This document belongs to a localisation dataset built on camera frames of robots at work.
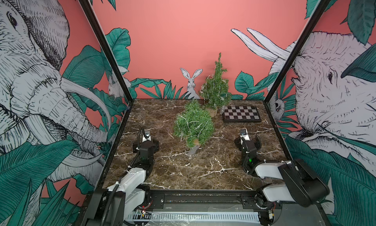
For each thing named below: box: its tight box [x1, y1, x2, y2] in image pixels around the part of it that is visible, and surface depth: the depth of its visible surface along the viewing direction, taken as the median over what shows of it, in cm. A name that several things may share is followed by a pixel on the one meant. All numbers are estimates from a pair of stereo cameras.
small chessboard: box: [222, 105, 262, 123], surface depth 110 cm
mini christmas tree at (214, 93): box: [199, 52, 232, 118], surface depth 90 cm
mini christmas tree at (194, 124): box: [173, 100, 214, 148], surface depth 73 cm
